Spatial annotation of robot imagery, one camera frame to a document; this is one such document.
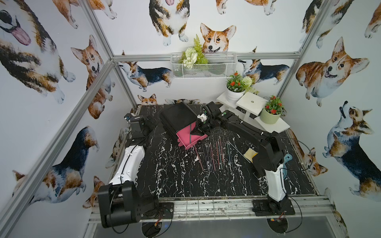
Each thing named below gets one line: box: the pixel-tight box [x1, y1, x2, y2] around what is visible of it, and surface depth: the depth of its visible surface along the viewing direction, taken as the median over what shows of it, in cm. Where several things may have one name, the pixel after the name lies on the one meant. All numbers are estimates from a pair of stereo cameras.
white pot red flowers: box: [225, 70, 253, 105], surface depth 93 cm
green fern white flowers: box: [179, 33, 208, 69], surface depth 82 cm
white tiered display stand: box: [216, 91, 291, 134], surface depth 94 cm
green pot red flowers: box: [259, 94, 284, 125], surface depth 85 cm
